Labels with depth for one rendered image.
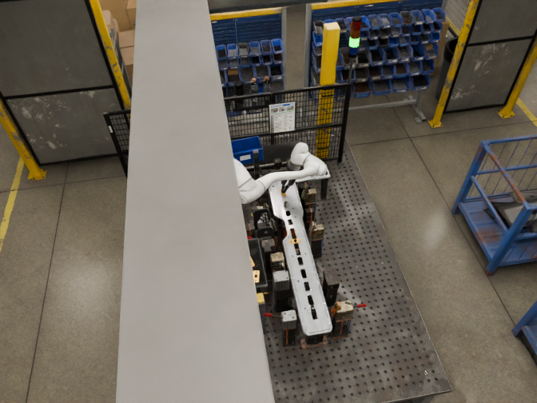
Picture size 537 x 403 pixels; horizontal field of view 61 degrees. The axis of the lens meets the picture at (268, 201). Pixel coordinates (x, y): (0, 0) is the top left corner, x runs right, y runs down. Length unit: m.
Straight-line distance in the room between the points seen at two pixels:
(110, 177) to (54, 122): 0.82
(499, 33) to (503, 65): 0.47
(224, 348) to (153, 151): 0.23
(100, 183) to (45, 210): 0.63
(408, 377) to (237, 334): 2.91
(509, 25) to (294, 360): 4.06
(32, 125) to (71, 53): 0.98
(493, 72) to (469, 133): 0.73
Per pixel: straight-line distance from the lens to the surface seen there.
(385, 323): 3.37
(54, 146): 5.48
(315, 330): 2.95
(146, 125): 0.53
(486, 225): 4.85
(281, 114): 3.76
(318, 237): 3.38
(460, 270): 4.64
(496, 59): 5.87
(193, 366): 0.35
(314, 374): 3.16
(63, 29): 4.64
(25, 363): 4.46
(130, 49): 6.07
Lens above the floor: 3.65
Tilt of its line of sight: 49 degrees down
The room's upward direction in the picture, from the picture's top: 2 degrees counter-clockwise
